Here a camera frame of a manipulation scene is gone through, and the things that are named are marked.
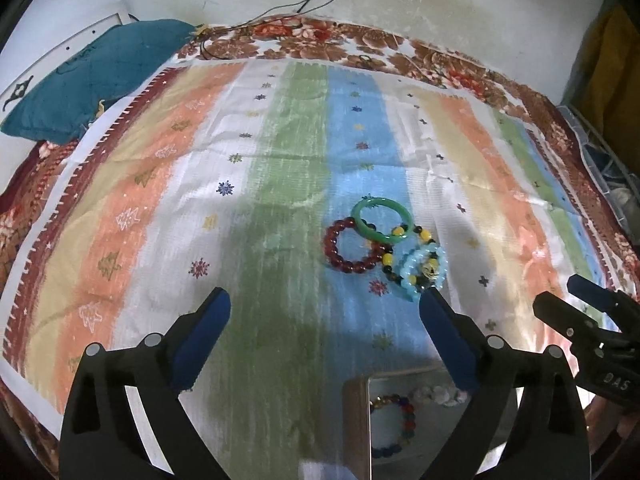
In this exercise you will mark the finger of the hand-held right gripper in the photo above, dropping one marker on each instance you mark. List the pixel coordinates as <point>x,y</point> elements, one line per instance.
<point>592,292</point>
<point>560,312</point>

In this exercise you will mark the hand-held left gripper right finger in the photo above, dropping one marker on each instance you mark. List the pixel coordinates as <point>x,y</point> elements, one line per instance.
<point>445,332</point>

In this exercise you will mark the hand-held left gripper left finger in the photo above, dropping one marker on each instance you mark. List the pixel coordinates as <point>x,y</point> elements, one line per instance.
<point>202,330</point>

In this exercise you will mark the wooden jewelry box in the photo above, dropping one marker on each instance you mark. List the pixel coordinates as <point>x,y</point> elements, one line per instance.
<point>356,425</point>

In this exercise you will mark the green jade bangle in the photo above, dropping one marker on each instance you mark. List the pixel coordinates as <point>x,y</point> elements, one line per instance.
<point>356,221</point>

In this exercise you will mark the person's right hand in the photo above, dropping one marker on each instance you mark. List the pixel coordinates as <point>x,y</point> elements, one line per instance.
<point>607,427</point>

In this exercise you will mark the striped colourful cloth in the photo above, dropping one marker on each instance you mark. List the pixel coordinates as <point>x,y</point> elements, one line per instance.
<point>280,160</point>
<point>320,40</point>

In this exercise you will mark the yellow cloth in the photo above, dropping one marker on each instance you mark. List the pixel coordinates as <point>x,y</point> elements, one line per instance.
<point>612,65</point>

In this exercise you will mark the teal pillow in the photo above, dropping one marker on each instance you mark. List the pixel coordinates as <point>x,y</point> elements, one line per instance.
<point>90,80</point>

